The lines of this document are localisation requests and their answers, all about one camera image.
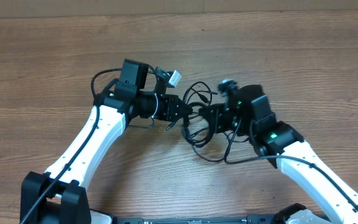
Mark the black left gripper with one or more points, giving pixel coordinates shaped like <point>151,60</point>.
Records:
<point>169,103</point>

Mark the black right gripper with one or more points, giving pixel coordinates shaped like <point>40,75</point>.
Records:
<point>217,117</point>

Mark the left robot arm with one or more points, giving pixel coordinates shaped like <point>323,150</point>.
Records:
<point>59,195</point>

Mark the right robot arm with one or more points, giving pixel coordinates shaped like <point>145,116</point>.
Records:
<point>246,112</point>

